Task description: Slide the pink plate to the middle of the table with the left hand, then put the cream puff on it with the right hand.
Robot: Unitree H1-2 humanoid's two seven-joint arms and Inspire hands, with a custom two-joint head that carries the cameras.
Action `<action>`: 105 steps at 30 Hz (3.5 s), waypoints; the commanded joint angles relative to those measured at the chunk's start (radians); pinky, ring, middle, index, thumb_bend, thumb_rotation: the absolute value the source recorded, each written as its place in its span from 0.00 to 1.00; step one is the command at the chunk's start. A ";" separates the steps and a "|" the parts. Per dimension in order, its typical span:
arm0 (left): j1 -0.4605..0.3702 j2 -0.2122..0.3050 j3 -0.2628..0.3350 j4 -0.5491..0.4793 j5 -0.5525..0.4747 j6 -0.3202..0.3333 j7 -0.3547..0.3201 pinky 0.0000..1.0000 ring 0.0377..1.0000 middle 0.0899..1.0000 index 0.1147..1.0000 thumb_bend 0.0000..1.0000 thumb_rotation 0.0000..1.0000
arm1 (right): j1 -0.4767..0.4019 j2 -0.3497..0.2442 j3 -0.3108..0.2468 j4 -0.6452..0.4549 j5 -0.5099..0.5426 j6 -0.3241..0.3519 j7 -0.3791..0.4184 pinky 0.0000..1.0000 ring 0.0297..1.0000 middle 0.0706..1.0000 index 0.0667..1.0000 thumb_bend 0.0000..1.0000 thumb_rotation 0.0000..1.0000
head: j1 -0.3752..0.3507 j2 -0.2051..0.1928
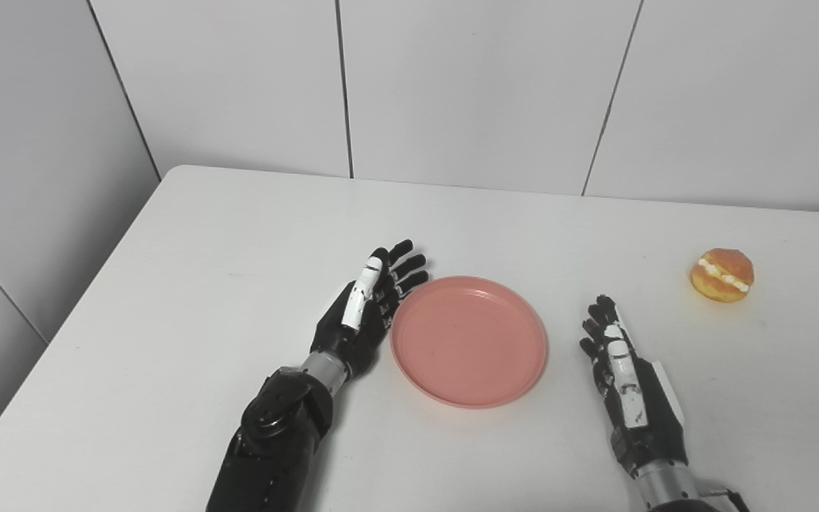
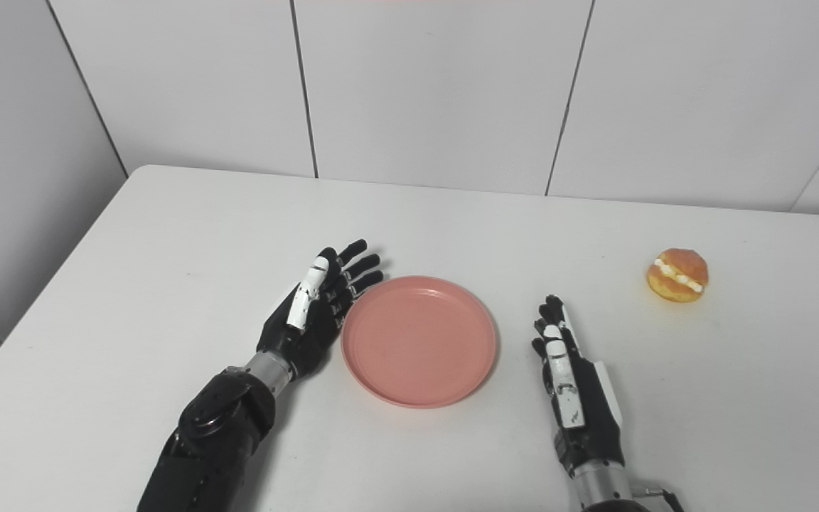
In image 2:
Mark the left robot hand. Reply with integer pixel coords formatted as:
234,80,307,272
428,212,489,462
257,238,385,381

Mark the pink plate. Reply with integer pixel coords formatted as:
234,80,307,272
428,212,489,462
341,276,498,410

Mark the cream puff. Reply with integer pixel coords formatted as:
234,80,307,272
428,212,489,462
646,248,710,304

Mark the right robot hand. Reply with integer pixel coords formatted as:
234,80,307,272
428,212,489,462
531,294,626,471

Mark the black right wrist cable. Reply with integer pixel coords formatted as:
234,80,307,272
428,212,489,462
631,484,686,512

